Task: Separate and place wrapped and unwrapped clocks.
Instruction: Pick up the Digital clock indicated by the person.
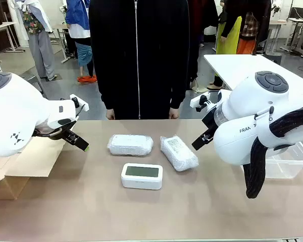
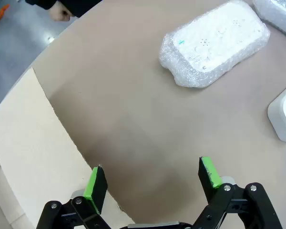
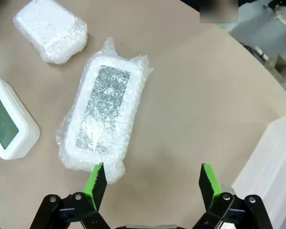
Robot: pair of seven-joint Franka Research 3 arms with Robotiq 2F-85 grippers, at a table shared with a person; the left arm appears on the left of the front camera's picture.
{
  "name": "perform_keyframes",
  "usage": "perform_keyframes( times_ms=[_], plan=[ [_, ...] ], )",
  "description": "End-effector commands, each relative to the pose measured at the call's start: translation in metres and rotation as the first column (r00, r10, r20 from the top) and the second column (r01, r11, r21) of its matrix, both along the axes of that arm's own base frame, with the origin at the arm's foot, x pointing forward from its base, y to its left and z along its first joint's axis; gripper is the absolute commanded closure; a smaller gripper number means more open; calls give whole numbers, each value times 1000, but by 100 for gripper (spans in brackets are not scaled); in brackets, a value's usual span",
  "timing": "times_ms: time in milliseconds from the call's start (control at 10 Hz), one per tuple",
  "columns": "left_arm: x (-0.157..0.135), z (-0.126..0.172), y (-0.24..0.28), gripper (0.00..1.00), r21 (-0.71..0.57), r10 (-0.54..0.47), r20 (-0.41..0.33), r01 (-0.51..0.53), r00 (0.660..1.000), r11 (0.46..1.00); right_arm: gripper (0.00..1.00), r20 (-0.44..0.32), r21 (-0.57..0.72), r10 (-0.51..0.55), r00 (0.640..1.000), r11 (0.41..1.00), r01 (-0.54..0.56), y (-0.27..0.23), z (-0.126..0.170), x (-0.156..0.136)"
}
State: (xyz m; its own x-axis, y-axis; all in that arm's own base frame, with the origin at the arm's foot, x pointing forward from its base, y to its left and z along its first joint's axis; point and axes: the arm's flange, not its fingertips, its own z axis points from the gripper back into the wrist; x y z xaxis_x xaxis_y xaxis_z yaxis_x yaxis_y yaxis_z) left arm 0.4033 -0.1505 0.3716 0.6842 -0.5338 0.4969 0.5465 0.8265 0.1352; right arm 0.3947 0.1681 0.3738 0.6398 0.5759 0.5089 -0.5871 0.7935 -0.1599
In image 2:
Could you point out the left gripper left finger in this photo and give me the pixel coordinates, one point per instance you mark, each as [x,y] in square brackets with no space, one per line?
[95,188]

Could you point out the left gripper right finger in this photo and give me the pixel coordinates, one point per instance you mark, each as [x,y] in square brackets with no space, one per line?
[208,179]

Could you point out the unwrapped white digital clock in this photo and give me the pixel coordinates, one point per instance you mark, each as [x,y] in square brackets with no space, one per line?
[281,114]

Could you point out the bubble-wrapped clock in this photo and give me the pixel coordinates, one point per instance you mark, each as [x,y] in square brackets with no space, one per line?
[217,43]
[281,14]

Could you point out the person's right forearm, black sleeve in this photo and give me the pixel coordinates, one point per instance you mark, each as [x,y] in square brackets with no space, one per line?
[81,6]

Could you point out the person's right hand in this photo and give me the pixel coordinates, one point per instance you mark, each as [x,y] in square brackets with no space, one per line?
[59,13]

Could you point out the brown cardboard box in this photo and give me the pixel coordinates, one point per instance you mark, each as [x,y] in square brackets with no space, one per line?
[26,119]

